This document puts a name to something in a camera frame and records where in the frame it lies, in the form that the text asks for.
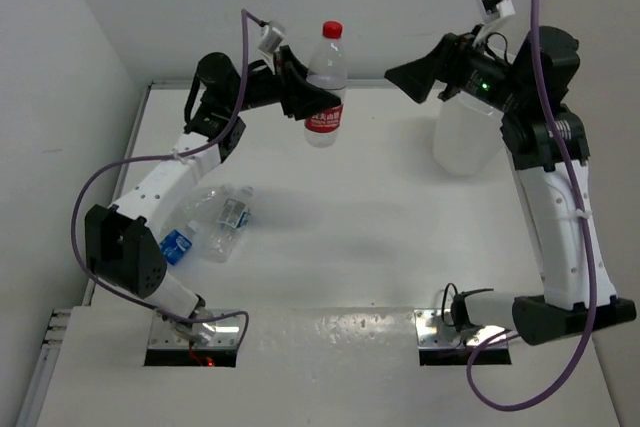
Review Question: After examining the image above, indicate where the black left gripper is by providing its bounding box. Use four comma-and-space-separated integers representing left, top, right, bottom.
225, 45, 340, 121

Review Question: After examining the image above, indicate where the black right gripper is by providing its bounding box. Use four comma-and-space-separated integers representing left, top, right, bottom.
385, 23, 527, 113

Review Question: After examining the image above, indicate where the red label clear bottle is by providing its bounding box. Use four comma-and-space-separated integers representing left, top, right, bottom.
303, 20, 349, 149

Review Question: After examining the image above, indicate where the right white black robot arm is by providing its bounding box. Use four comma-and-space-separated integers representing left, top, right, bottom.
384, 26, 637, 345

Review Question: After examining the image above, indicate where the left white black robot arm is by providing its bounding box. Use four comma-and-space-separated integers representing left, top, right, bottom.
84, 45, 346, 325

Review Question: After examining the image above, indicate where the white translucent plastic bin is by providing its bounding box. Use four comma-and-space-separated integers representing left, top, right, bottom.
433, 93, 503, 177

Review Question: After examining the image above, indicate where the blue white label clear bottle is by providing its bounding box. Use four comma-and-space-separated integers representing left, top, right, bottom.
206, 185, 254, 263

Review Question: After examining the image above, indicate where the blue label small bottle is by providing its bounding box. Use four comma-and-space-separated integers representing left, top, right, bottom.
160, 220, 200, 266

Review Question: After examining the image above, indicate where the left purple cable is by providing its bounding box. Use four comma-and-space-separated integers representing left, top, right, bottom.
69, 8, 274, 346

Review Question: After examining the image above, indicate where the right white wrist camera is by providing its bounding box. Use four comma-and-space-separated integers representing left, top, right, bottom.
473, 0, 515, 46

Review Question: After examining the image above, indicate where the black thin cable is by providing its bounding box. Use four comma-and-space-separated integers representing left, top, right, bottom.
439, 281, 494, 323

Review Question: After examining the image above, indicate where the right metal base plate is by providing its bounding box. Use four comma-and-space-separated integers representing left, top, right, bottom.
414, 308, 506, 351

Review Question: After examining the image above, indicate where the metal base plate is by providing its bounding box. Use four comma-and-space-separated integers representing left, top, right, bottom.
148, 314, 241, 350
414, 308, 506, 351

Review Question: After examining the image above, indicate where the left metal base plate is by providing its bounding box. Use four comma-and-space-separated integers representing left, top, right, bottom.
148, 314, 241, 350

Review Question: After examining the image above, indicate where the aluminium frame rail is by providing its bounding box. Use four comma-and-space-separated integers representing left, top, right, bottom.
14, 79, 151, 427

